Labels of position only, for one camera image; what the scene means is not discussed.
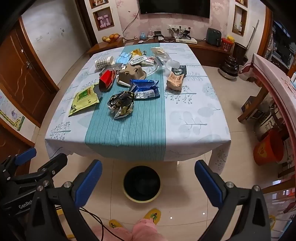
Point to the person's right yellow slipper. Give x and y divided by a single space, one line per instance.
153 215

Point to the white set-top box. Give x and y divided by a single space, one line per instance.
186 41

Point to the dark green air fryer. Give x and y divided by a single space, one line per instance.
214 36

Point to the black gold foil wrapper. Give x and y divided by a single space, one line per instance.
120 102

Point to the black television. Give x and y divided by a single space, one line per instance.
173 7

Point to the blue foil packet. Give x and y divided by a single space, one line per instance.
145 87

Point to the brown egg carton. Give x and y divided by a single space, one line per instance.
131 73

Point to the yellow packet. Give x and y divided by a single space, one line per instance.
136 52

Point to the person's yellow slipper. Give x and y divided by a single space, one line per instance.
115 224
153 215

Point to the yellow-green packet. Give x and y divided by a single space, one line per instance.
83 98

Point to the blue face mask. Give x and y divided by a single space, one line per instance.
122 59

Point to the orange bucket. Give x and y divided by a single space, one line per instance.
268 148

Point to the person's left yellow slipper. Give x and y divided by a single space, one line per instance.
115 224

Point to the black packet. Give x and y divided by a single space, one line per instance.
181 69

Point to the red black snack bag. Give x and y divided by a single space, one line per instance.
106 78

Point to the black trash bin yellow rim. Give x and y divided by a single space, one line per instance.
141 183

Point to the children's wall poster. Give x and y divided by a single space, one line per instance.
11 115

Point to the red basket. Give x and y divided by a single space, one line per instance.
227 44

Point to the pink dumbbell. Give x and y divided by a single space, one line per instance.
108 19
101 22

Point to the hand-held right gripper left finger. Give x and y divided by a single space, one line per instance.
89 183

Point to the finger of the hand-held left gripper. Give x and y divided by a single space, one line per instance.
56 161
26 155

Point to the clear plastic bag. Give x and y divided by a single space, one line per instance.
168 62

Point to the dark cardboard box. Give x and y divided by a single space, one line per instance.
248 105

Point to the tan snack packet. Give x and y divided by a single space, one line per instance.
175 80

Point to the white wall power strip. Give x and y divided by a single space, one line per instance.
175 27

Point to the beige packet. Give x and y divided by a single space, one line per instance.
158 50

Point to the wooden fruit bowl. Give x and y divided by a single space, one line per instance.
111 39

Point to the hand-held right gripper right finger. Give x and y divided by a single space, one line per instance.
208 183

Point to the wooden television console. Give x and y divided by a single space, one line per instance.
208 52

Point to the person's left leg pink pants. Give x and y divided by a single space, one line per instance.
113 234

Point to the checkered paper cup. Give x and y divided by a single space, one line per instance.
103 62

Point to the white medicine box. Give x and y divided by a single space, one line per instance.
137 60

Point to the brown wooden door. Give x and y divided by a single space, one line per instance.
18 69

